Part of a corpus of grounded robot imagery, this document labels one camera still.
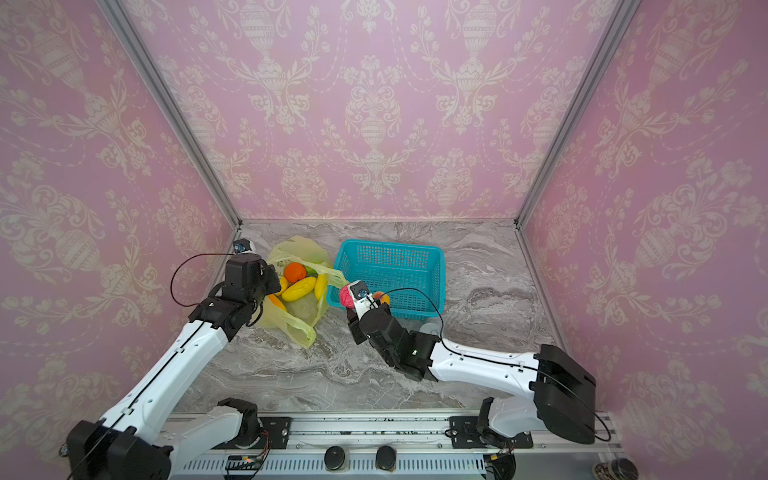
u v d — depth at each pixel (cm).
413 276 106
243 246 68
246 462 73
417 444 73
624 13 68
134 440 38
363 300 62
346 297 70
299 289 97
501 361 46
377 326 54
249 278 60
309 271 101
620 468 61
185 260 61
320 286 96
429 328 88
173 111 87
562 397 41
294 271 99
